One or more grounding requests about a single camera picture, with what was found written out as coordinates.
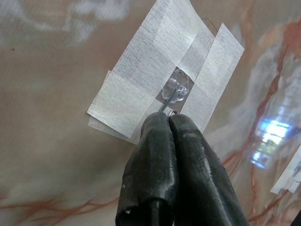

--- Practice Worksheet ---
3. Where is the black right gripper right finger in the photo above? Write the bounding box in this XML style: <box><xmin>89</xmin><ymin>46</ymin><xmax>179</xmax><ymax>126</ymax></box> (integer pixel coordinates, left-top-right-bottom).
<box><xmin>168</xmin><ymin>113</ymin><xmax>250</xmax><ymax>226</ymax></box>

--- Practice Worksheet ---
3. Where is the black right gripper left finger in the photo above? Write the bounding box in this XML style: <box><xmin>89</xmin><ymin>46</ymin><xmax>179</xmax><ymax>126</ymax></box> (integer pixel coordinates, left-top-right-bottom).
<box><xmin>116</xmin><ymin>112</ymin><xmax>176</xmax><ymax>226</ymax></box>

